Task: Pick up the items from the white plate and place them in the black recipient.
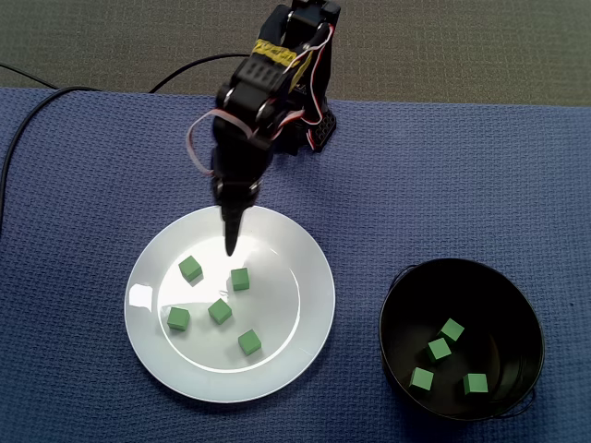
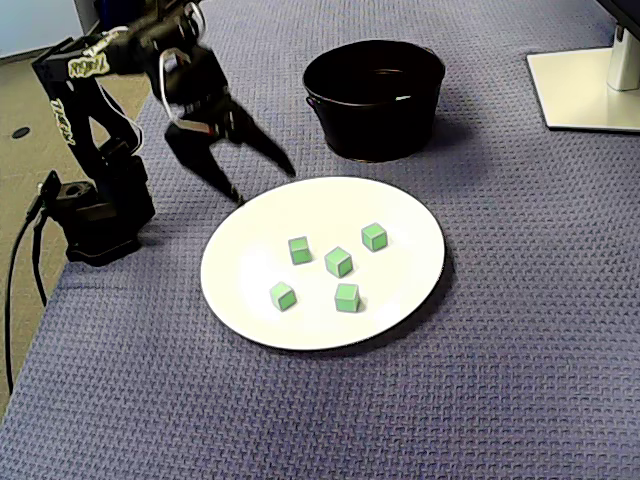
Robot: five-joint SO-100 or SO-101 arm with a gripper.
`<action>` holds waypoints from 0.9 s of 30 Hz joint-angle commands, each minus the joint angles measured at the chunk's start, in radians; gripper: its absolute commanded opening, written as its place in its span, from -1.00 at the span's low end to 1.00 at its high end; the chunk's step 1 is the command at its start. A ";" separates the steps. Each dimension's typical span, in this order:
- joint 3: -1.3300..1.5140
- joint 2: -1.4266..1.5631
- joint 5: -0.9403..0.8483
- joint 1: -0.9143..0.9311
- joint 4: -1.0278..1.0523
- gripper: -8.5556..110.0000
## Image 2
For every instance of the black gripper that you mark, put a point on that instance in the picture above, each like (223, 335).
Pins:
(216, 125)

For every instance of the small green cube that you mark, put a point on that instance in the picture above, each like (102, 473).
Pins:
(299, 250)
(347, 297)
(374, 236)
(338, 261)
(282, 295)

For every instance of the white round plate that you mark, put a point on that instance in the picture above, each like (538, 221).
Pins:
(310, 210)

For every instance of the black metal bucket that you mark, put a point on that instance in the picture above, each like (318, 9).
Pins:
(375, 130)

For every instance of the black round floor disc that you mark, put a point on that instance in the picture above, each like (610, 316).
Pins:
(20, 133)

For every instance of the blue woven cloth mat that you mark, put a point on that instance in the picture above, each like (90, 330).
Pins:
(500, 300)

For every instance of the white monitor stand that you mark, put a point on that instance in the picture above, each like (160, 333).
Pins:
(575, 95)

